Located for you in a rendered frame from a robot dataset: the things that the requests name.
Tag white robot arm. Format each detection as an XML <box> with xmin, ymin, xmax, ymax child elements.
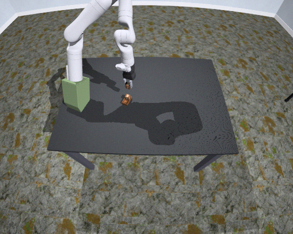
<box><xmin>64</xmin><ymin>0</ymin><xmax>135</xmax><ymax>82</ymax></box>

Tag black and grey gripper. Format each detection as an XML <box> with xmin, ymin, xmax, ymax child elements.
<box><xmin>115</xmin><ymin>57</ymin><xmax>136</xmax><ymax>88</ymax></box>

